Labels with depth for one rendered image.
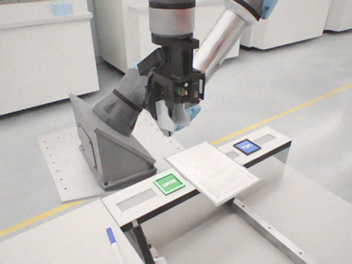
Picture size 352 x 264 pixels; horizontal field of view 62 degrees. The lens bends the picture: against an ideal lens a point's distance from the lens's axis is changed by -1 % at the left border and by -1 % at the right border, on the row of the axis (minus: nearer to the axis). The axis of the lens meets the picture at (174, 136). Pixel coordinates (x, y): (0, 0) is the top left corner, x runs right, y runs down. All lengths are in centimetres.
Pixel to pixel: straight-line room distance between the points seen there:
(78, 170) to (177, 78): 60
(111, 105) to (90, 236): 46
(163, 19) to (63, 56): 277
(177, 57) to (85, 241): 37
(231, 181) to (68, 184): 50
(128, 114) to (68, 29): 231
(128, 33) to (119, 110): 280
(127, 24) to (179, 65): 319
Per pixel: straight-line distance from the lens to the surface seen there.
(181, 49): 47
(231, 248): 76
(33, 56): 315
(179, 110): 58
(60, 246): 61
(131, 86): 93
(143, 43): 355
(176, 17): 48
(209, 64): 88
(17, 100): 325
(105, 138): 81
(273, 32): 512
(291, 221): 86
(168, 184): 69
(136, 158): 90
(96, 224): 63
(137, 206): 65
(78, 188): 93
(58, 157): 109
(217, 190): 68
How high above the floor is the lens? 143
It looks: 33 degrees down
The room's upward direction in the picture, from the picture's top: straight up
